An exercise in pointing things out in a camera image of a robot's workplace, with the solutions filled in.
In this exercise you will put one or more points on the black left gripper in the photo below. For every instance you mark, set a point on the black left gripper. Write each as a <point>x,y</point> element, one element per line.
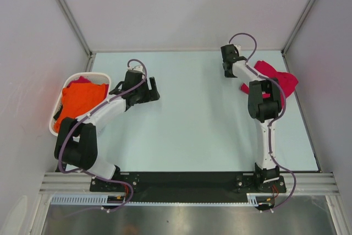
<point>151,94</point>

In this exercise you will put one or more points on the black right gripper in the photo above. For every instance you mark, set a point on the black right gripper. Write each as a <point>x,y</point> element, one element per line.
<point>230,75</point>

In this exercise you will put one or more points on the crimson red t-shirt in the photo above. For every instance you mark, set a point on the crimson red t-shirt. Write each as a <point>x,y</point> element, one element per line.
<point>287,81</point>

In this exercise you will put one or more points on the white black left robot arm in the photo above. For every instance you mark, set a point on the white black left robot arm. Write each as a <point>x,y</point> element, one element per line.
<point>77,143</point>

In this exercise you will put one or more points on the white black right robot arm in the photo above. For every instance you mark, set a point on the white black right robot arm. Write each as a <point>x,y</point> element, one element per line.
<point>264,107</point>

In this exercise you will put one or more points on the white plastic laundry basket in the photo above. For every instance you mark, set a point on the white plastic laundry basket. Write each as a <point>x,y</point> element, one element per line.
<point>93,77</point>

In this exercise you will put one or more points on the dark red shirt in basket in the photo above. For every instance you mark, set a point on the dark red shirt in basket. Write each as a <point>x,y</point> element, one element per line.
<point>80,80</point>

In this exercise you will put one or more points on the orange t-shirt in basket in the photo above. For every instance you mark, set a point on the orange t-shirt in basket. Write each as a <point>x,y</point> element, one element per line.
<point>78,99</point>

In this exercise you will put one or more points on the black garment in basket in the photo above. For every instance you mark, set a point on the black garment in basket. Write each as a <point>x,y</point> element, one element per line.
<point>58,113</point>

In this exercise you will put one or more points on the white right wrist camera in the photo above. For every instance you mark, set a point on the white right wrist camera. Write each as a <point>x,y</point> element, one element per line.
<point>238,47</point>

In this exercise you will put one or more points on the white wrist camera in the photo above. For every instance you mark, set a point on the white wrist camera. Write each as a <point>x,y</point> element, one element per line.
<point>238,47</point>
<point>138,68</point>

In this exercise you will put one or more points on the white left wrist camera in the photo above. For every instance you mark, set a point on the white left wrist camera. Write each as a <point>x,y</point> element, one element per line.
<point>138,68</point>

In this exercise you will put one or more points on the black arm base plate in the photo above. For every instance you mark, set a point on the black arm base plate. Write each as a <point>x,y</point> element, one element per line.
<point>197,187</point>

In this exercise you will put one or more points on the aluminium corner post right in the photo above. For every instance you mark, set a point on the aluminium corner post right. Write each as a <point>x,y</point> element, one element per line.
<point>298,25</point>

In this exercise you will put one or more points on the aluminium corner post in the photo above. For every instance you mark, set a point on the aluminium corner post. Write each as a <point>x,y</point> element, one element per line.
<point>69,16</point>
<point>298,25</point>

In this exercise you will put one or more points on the white slotted cable duct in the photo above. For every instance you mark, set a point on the white slotted cable duct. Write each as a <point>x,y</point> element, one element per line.
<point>93,200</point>

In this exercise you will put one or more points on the aluminium frame rail front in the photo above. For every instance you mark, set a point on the aluminium frame rail front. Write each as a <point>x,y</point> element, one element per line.
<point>79,183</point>

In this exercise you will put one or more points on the aluminium corner post left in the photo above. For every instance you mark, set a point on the aluminium corner post left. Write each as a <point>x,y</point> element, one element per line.
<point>69,16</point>

